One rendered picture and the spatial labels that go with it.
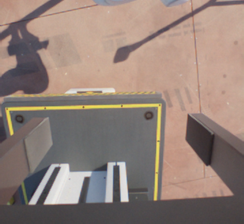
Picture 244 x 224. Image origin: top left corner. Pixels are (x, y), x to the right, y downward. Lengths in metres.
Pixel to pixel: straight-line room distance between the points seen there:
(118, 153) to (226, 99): 0.77
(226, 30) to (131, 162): 0.89
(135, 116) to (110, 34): 0.50
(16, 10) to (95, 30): 0.43
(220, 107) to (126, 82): 0.62
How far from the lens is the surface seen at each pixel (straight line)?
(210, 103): 1.22
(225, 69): 1.22
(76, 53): 1.05
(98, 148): 0.82
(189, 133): 0.16
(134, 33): 1.04
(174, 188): 1.45
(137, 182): 0.93
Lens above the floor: 1.03
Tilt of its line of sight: 75 degrees down
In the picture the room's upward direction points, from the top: 172 degrees clockwise
